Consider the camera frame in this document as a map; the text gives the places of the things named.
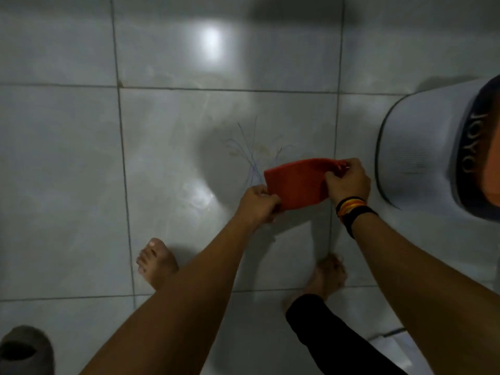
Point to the person's left hand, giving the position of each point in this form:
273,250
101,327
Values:
254,206

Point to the person's right hand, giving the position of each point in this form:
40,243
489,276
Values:
351,183

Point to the person's right fingers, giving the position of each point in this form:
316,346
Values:
340,170

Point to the person's left fingers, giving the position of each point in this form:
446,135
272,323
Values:
272,202

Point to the red cloth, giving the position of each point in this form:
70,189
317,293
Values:
299,183

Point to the person's left forearm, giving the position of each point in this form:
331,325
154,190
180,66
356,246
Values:
183,296

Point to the person's right forearm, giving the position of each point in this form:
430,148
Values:
425,296

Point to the black wristband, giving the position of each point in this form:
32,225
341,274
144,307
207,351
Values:
357,217

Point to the white laundry basket dark rim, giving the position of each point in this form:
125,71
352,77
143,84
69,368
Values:
422,152

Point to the person's right foot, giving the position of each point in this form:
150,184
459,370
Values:
326,277

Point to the person's foot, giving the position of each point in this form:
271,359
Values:
326,277
158,263

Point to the person's left foot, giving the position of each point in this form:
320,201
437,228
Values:
158,263

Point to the black trouser leg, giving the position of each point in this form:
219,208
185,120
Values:
336,339

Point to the orange cloth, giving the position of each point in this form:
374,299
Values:
493,167

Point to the white plastic sheet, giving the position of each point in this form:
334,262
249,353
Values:
406,353

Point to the grey slipper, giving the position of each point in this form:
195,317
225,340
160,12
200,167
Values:
25,351

